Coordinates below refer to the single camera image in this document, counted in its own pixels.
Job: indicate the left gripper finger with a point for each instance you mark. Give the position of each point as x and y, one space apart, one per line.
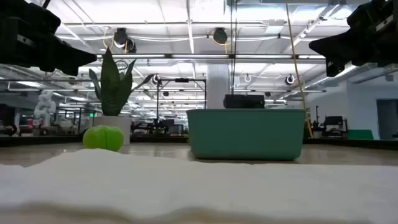
68 54
74 63

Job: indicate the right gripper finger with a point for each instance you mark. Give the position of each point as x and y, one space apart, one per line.
348 40
348 55

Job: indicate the green toy cabbage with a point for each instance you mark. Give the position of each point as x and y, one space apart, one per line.
102 138

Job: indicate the potted artificial snake plant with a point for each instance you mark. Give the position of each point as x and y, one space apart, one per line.
112 93

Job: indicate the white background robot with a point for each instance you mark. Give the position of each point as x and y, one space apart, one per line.
45 109

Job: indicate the black monitor workstation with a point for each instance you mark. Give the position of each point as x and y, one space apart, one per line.
333 120

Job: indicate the green board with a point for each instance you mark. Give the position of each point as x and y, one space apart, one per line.
360 134

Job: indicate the black perforated computer case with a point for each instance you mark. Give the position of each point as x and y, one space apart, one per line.
244 101

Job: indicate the teal plastic bin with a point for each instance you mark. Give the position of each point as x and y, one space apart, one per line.
245 133

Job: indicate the white folded cloth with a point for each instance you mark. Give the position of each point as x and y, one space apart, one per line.
199 186

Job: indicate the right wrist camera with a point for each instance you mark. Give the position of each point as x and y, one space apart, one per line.
367 12

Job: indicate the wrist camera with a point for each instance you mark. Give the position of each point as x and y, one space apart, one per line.
28 15
367 12

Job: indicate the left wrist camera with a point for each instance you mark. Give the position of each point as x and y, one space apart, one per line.
28 15

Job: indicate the black background gantry frame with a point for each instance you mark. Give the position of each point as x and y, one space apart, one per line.
182 80

